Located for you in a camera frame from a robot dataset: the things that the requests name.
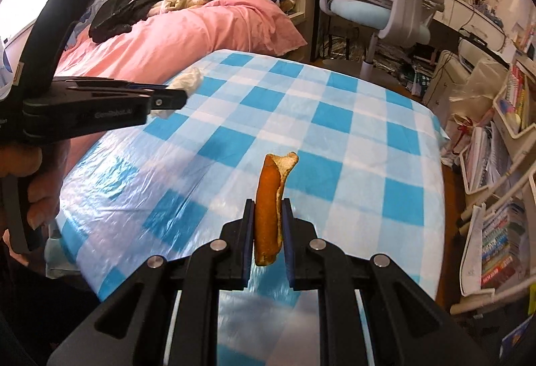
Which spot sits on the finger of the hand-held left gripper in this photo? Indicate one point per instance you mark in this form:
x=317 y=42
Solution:
x=104 y=86
x=171 y=98

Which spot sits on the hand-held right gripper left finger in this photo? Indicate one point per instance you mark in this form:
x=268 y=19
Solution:
x=249 y=249

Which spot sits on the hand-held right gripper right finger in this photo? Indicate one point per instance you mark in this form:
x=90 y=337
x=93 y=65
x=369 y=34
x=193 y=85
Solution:
x=287 y=249

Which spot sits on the small plain white tissue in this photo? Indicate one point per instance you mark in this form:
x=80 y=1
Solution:
x=188 y=79

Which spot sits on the orange peel piece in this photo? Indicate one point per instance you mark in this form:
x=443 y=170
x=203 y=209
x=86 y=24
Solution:
x=266 y=215

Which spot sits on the person's left hand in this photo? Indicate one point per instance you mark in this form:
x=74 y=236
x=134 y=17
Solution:
x=46 y=198

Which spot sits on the black jacket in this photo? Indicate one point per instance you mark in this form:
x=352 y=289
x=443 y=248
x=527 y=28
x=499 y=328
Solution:
x=125 y=6

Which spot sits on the pink blanket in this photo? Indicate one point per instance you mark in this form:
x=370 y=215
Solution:
x=188 y=35

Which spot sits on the blue checked plastic tablecloth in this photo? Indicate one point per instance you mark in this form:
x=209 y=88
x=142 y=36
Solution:
x=335 y=140

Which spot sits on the white tote bag red ribbon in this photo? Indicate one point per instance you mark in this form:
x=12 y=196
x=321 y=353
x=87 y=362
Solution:
x=462 y=131

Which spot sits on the stack of books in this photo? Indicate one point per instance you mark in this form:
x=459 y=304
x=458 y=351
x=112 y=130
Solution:
x=498 y=249

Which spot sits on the white storage box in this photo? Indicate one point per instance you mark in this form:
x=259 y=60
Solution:
x=439 y=89

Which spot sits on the white book rack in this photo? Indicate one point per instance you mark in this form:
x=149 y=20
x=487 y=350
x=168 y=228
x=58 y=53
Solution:
x=508 y=131

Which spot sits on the clear plastic bag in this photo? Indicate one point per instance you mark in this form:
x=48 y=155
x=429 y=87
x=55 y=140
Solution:
x=481 y=85

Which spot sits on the white printer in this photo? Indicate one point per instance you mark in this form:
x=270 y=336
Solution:
x=469 y=52

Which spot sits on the row of upright books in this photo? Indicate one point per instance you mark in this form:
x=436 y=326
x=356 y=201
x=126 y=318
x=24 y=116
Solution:
x=517 y=94

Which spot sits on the white desk with drawers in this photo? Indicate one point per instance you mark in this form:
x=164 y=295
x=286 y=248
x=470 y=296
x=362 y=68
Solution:
x=473 y=20

